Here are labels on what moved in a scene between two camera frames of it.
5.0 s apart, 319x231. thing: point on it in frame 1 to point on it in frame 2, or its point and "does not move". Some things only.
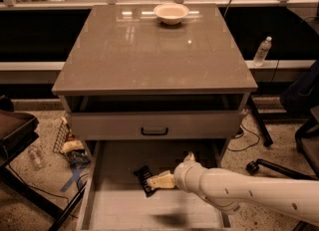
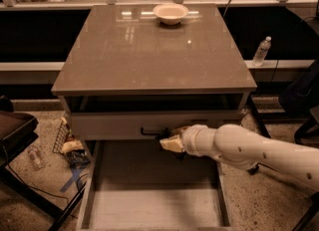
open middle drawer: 112,199 does not move
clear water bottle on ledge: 264,47 does not move
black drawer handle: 166,130 does not move
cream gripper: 180,176 to 190,139
